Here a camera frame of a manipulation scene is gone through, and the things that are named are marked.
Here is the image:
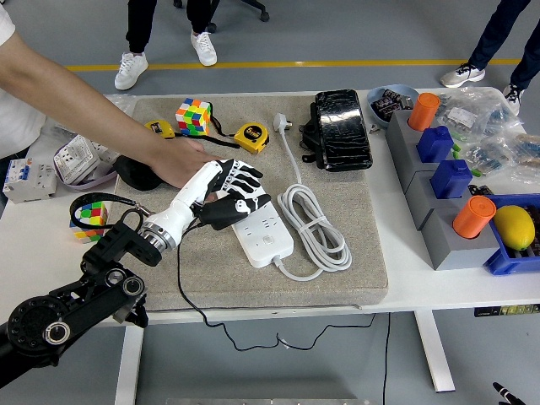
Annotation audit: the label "white power strip with cable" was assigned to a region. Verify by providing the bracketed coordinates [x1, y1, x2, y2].
[227, 111, 354, 282]

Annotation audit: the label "light blue bowl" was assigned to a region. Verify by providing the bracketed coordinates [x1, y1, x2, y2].
[365, 85, 419, 128]

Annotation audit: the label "yellow lemon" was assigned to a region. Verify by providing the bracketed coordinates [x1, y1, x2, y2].
[493, 205, 537, 251]

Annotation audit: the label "clear bag of metal parts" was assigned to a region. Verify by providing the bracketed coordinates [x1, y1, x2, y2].
[41, 93, 136, 143]

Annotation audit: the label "large white socket module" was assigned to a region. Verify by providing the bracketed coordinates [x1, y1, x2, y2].
[53, 134, 102, 186]

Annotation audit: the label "large colourful puzzle cube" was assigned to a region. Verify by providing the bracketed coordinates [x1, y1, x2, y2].
[175, 98, 213, 137]

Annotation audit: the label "orange cylinder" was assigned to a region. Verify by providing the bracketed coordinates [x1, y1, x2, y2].
[408, 92, 441, 132]
[452, 195, 498, 240]

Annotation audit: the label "black cloth pouch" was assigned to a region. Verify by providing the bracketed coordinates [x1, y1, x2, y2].
[114, 154, 165, 191]

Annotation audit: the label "grey-brown mat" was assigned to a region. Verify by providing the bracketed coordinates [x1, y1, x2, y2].
[90, 94, 390, 316]

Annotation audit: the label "plain yellow tape measure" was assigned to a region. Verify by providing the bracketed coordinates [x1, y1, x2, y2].
[143, 120, 176, 139]

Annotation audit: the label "black capacitors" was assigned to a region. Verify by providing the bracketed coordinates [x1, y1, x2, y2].
[373, 88, 417, 115]

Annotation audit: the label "white table leg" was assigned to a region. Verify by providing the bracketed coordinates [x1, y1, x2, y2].
[414, 310, 456, 393]
[114, 324, 145, 405]

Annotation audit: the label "blue plastic bin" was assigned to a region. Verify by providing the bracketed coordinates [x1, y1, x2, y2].
[483, 193, 540, 277]

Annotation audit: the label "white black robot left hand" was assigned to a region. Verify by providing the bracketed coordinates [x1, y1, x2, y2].
[145, 158, 272, 251]

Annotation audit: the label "small colourful puzzle cube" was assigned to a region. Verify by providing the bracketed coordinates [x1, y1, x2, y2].
[69, 201, 110, 245]

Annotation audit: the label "person's right hand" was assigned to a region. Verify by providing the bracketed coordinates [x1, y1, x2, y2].
[149, 138, 224, 189]

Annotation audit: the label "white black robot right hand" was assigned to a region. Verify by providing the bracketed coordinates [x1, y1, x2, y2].
[492, 381, 524, 405]

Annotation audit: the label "yellow tape measure with strap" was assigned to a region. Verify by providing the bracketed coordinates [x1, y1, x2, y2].
[209, 112, 271, 155]

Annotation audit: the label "black hanging cable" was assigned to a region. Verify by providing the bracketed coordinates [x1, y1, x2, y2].
[381, 312, 392, 405]

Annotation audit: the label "grey holder block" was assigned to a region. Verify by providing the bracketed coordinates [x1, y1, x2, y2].
[403, 167, 474, 232]
[386, 110, 442, 194]
[420, 201, 504, 272]

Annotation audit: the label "glossy black case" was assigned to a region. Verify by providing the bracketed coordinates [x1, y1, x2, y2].
[315, 89, 375, 173]

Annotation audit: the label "black plug with cord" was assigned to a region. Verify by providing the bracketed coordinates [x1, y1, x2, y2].
[176, 201, 376, 352]

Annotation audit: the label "black bracket device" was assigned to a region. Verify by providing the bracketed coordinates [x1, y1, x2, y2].
[297, 102, 326, 165]

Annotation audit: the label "person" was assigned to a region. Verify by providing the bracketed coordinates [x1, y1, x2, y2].
[114, 0, 219, 91]
[440, 0, 540, 117]
[0, 0, 46, 159]

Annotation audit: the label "black office chair base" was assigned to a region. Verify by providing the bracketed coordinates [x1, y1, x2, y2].
[172, 0, 271, 34]

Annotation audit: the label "blue plastic block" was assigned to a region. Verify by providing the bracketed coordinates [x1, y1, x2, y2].
[416, 126, 455, 164]
[429, 159, 473, 200]

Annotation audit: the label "white circuit breaker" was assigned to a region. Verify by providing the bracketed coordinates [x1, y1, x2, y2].
[3, 157, 58, 205]

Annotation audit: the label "black table control panel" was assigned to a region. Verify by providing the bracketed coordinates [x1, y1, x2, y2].
[473, 304, 540, 318]

